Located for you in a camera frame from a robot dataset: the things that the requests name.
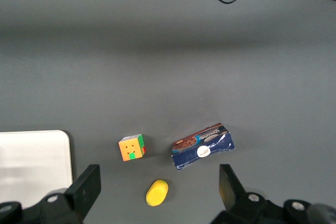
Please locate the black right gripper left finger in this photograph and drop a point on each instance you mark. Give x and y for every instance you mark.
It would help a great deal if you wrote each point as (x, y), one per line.
(84, 190)

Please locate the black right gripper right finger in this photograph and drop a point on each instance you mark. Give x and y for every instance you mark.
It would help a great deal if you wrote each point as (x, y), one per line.
(231, 190)

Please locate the pale pink plastic tray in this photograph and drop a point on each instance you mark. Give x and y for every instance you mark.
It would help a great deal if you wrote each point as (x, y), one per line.
(34, 166)

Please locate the orange puzzle cube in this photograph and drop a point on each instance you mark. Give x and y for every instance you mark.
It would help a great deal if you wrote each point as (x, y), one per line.
(130, 148)

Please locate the yellow lemon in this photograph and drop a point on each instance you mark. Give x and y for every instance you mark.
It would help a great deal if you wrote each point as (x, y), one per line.
(157, 192)

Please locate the blue chocolate cookie box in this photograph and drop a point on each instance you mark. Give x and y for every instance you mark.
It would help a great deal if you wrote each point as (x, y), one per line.
(203, 149)

